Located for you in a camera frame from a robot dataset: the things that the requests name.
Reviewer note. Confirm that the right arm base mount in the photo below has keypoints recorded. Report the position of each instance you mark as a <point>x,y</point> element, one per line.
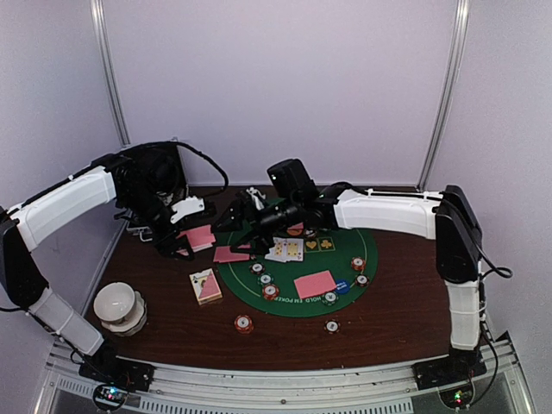
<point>445,371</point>

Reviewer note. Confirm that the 100 chips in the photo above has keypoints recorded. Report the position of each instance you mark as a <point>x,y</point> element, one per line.
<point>257,268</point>

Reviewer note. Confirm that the aluminium frame post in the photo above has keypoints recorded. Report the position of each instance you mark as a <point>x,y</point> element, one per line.
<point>101,32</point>
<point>456,51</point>

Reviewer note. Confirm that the green chips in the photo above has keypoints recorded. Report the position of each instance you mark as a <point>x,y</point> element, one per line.
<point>330,298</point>

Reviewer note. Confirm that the blue small blind button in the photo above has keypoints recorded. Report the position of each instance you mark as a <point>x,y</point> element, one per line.
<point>342,287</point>

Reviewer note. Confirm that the white ceramic bowl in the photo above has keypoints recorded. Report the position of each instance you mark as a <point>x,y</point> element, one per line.
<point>112,305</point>

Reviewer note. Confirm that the card deck box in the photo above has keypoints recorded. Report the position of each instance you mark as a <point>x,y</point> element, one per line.
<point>205,286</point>

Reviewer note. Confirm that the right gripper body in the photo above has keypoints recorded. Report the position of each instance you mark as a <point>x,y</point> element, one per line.
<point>272,221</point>

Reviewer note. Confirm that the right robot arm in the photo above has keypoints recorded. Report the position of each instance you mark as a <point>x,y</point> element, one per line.
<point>445,217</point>

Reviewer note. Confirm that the left aluminium frame post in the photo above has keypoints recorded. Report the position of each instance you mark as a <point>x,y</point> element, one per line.
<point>101,32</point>

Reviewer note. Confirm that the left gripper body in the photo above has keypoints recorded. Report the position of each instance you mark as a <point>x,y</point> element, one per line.
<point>160,238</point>

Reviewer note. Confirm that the stacked white bowls below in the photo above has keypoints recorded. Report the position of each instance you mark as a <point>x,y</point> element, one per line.
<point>133,322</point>

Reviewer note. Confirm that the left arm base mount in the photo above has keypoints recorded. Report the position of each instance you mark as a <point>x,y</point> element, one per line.
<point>130,375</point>

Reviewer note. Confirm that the red-backed playing card deck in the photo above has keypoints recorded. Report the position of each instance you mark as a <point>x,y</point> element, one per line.
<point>199,238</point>

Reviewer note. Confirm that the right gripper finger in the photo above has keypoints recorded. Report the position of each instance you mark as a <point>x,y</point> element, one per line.
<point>232,218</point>
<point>253,244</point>

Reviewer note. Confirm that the placed 100 chip stack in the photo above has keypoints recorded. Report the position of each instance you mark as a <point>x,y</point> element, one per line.
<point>332,326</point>

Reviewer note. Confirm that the aluminium poker case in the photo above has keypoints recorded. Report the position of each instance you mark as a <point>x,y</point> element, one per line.
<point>157,183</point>

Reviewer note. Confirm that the red chips mat edge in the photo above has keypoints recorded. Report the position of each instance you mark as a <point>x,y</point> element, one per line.
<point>358,264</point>

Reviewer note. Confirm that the right aluminium frame post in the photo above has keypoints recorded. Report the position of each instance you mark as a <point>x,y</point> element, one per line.
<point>456,51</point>

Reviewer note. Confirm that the front aluminium rail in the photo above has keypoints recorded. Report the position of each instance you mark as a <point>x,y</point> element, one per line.
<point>390,388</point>

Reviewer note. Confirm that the orange black 100 chip stack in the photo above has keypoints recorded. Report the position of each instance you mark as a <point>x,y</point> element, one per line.
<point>361,280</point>

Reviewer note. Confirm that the red chips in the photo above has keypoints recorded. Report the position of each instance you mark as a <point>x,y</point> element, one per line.
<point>310,233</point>
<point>270,292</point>

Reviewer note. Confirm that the face-up queen card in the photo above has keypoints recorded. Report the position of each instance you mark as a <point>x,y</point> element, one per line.
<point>278,251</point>

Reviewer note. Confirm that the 20 chips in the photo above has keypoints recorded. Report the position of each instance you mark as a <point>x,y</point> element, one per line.
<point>265,279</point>

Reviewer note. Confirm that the red 5 chip stack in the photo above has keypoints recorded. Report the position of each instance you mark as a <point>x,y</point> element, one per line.
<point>243,324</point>

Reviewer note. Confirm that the round green poker mat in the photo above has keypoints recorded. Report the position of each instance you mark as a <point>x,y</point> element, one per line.
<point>307,272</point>

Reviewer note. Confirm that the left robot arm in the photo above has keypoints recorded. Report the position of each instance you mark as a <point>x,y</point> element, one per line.
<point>24,226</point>

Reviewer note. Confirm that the dealt red-backed card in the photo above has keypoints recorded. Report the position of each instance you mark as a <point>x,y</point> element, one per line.
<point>223,254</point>

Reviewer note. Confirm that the dealt cards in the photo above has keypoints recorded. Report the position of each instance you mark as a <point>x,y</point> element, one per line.
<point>295,230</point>
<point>315,284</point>

